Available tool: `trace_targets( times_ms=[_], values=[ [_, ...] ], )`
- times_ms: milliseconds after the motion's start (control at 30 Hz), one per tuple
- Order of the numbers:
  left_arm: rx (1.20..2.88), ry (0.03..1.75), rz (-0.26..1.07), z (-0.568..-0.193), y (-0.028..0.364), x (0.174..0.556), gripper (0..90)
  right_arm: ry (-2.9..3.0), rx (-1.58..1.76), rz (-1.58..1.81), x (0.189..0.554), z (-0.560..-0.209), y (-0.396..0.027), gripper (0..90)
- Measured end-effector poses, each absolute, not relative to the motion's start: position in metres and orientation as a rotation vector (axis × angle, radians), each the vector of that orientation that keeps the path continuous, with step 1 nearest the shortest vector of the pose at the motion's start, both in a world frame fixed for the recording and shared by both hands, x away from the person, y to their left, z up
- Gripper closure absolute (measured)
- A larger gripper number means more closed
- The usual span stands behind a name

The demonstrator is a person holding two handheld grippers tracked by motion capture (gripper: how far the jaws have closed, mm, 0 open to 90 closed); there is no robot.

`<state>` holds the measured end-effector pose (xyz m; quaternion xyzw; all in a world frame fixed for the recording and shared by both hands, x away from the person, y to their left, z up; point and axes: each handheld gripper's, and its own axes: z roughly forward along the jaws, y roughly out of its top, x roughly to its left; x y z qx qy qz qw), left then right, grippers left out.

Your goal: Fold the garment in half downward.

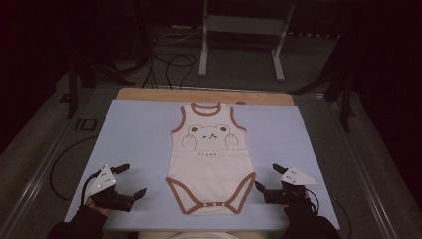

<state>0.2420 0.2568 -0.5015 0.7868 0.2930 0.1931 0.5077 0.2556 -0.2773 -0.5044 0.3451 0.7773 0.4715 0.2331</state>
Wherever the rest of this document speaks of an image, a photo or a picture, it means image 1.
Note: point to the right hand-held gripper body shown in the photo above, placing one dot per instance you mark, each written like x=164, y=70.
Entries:
x=295, y=177

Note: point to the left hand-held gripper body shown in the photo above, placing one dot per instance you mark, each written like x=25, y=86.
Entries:
x=104, y=184

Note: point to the cream baby bodysuit brown trim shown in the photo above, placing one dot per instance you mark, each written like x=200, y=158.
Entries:
x=212, y=172

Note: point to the person's left hand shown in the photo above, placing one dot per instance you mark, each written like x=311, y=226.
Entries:
x=99, y=209

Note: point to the person's right hand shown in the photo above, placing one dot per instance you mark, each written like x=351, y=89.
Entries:
x=285, y=205

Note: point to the light blue table mat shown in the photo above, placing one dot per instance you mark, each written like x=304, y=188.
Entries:
x=139, y=139

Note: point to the black metal stand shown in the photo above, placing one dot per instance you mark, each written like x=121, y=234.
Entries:
x=72, y=86
x=346, y=99

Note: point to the white metal stand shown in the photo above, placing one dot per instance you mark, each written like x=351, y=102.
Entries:
x=244, y=25

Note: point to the metal floor rail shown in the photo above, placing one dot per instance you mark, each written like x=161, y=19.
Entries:
x=36, y=176
x=361, y=172

